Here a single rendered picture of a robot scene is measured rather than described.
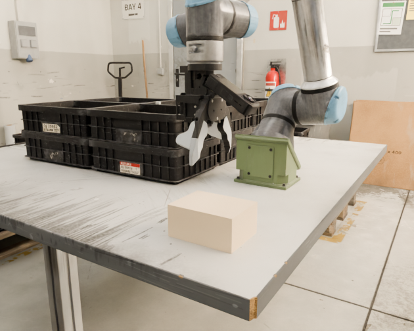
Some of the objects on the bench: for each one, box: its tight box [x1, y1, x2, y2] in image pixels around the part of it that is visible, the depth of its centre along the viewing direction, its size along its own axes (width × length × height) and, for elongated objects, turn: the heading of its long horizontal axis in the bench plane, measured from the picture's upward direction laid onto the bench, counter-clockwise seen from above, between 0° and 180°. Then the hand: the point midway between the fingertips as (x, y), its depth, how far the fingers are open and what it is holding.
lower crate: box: [89, 138, 220, 185], centre depth 140 cm, size 40×30×12 cm
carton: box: [168, 190, 258, 254], centre depth 84 cm, size 16×12×8 cm
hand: (213, 160), depth 80 cm, fingers open, 14 cm apart
